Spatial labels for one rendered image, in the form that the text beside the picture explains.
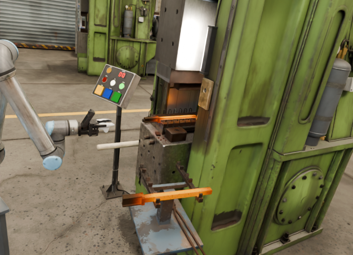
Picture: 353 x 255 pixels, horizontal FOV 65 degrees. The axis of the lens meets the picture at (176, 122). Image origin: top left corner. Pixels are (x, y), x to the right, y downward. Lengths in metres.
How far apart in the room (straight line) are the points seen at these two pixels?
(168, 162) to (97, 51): 5.22
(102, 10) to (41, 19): 3.31
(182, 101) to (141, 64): 4.83
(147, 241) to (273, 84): 1.12
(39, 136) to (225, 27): 1.10
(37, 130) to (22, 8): 8.19
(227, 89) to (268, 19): 0.43
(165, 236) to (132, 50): 5.66
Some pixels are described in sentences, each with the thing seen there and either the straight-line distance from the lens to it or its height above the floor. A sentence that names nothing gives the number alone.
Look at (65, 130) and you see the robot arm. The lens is 1.66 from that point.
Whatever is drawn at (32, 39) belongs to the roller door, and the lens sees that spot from 9.68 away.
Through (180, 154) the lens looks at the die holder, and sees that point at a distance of 1.81.
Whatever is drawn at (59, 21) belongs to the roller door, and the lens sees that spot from 9.69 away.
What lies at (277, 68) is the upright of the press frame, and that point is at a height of 1.47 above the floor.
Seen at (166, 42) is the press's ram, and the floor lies 1.50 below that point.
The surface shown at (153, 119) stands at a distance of 1.84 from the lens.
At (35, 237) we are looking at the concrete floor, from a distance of 2.44.
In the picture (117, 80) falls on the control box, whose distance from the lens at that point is 2.25.
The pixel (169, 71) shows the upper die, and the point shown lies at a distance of 1.72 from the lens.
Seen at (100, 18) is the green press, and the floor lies 1.30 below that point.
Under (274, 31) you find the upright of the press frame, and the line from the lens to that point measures 1.67.
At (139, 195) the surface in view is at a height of 0.94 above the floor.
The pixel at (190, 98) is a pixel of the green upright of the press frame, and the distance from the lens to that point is 2.17.
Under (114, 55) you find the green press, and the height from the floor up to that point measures 0.52.
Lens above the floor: 1.69
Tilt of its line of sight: 22 degrees down
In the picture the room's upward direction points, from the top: 9 degrees clockwise
